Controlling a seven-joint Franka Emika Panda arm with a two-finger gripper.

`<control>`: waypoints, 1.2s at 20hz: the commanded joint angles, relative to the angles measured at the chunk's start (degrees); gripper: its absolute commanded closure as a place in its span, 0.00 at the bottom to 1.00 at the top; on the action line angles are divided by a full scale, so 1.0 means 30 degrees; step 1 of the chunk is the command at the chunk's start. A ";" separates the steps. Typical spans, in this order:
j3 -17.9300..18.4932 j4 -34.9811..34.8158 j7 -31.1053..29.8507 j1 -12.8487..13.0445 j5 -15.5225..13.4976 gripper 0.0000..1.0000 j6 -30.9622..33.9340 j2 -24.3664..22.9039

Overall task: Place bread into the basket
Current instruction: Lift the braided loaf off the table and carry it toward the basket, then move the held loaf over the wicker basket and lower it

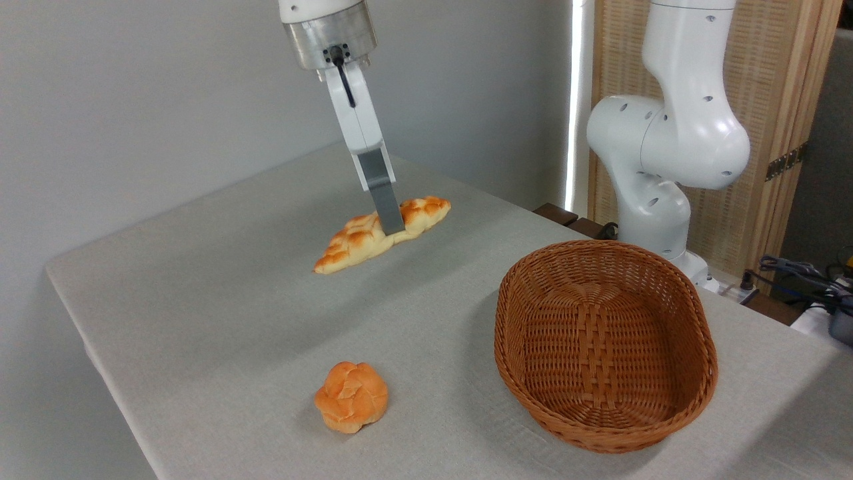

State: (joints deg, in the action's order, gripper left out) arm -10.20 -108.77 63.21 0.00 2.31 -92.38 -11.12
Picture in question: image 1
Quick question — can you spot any dark metal screen hinge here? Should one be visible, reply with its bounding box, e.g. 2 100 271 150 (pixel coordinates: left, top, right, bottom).
765 142 808 182

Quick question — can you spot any brown wicker basket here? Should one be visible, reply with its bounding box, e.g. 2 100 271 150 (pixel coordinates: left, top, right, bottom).
494 240 719 455

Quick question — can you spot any blue grey cable bundle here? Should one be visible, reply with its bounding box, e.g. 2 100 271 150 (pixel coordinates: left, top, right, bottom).
758 255 853 314

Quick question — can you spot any long braided bread loaf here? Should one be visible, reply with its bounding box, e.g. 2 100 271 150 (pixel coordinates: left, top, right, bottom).
313 196 452 275

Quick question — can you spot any brown wooden board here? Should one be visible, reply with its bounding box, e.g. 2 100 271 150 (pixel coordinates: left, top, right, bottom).
742 270 810 327

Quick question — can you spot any grey tablecloth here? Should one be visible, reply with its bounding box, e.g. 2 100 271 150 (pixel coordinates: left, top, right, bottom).
45 140 853 480

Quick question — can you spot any round orange bread roll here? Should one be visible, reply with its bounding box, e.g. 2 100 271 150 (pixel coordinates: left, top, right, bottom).
314 361 389 435

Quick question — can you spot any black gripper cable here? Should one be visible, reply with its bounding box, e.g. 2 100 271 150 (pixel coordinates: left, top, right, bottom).
325 45 357 109

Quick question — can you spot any dark brown wooden block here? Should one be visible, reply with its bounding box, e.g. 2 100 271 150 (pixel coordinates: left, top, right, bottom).
532 203 580 227
566 217 618 241

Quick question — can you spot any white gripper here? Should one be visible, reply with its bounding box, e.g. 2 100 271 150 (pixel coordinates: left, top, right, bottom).
317 57 407 236

